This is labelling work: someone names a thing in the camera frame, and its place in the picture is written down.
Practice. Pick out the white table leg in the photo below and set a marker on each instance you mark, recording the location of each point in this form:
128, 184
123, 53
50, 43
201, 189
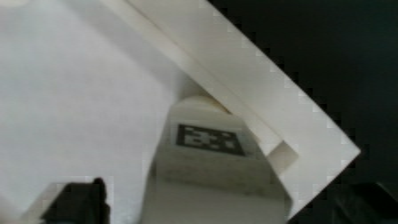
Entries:
212, 183

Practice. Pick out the white square tabletop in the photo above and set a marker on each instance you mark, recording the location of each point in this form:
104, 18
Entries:
104, 60

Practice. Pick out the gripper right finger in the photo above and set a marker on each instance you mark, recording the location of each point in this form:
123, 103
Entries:
365, 203

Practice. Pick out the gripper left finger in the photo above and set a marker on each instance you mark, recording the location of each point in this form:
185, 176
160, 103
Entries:
70, 204

